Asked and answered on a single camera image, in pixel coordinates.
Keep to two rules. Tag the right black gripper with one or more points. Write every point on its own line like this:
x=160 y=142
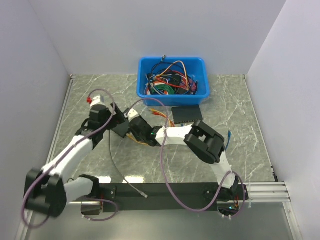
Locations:
x=133 y=134

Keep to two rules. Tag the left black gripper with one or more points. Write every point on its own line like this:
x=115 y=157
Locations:
x=119 y=117

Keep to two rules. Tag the black network switch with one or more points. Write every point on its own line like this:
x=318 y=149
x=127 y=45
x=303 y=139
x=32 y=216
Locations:
x=186 y=114
x=121 y=129

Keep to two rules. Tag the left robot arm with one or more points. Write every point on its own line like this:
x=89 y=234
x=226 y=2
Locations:
x=47 y=190

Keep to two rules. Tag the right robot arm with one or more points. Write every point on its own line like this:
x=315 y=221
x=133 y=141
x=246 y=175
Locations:
x=206 y=143

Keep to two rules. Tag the blue plastic bin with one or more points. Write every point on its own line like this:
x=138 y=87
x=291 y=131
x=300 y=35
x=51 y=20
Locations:
x=195 y=68

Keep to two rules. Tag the black base beam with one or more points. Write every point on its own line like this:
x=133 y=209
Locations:
x=194 y=195

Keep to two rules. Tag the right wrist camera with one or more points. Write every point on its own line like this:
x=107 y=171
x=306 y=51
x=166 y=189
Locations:
x=131 y=114

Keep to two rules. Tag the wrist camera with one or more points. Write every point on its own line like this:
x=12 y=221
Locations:
x=97 y=100
x=131 y=114

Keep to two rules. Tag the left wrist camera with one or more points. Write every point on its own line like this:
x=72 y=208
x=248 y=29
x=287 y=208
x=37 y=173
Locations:
x=97 y=100

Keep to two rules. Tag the aluminium rail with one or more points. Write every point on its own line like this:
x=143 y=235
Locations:
x=268 y=192

